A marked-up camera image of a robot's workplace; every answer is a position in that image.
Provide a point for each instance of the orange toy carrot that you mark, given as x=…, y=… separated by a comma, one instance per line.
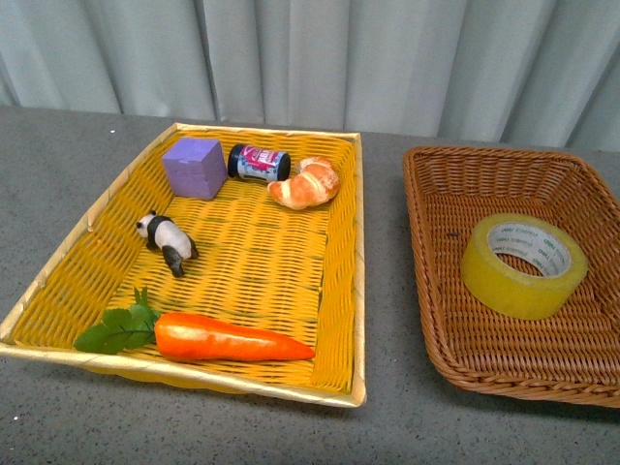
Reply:
x=184, y=336

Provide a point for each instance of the yellow packing tape roll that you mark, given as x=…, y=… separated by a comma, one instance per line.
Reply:
x=521, y=266

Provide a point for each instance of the toy panda figurine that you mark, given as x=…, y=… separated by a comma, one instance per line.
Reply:
x=162, y=233

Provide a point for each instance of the purple foam cube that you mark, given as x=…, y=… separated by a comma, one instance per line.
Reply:
x=195, y=168

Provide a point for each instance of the toy croissant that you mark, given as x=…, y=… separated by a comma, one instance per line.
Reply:
x=315, y=183

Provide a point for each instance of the brown wicker basket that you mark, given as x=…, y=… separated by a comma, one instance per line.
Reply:
x=572, y=356

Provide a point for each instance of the white pleated curtain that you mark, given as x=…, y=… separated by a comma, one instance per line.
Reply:
x=530, y=72

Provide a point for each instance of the yellow woven basket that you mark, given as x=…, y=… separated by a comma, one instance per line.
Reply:
x=262, y=265

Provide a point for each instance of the small black-lidded jar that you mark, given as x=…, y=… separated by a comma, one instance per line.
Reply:
x=248, y=161

